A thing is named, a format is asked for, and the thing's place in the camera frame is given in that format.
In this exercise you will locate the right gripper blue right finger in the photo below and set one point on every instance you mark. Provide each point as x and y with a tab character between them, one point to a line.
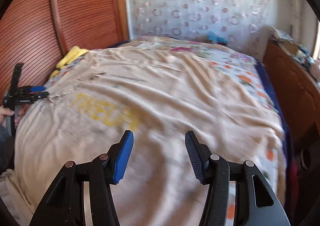
199	160

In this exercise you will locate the orange fruit print blanket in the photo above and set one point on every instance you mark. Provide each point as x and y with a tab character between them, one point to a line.
250	115

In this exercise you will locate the yellow Pikachu plush toy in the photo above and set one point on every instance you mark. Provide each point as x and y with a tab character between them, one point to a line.
72	55

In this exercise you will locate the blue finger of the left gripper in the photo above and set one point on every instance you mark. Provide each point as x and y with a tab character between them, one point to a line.
40	95
37	89

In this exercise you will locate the cardboard box on cabinet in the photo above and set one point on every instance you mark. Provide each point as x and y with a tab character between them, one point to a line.
291	48

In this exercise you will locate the left forearm dark sleeve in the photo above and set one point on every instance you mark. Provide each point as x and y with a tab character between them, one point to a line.
7	149

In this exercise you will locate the beige t-shirt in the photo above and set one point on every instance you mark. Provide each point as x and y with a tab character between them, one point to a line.
150	125

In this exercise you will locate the stack of papers on cabinet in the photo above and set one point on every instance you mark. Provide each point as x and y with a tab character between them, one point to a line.
279	35

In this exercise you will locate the person's left hand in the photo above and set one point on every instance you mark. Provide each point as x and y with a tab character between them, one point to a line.
4	112

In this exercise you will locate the dark blue bed sheet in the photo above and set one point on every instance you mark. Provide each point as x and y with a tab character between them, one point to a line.
287	145

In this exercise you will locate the wooden side cabinet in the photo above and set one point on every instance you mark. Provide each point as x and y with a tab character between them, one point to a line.
295	89

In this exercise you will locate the circle pattern sheer curtain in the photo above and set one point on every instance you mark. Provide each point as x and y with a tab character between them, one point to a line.
241	24

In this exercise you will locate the blue object on bed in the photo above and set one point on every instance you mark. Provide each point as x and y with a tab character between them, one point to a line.
215	39

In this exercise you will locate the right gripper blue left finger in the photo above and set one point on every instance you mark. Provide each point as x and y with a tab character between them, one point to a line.
121	156

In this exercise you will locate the wooden slatted headboard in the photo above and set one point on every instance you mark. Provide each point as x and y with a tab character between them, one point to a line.
39	33

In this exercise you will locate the floral quilt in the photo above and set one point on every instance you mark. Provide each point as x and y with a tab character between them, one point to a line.
208	51

